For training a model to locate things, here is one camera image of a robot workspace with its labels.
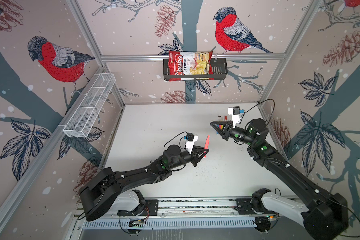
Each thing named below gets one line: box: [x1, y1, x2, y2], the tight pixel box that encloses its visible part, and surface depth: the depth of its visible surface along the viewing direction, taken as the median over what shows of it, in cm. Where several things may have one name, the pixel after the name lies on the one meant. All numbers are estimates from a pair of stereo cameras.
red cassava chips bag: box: [168, 50, 214, 82], surface depth 90 cm
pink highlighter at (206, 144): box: [204, 134, 210, 158], surface depth 71 cm
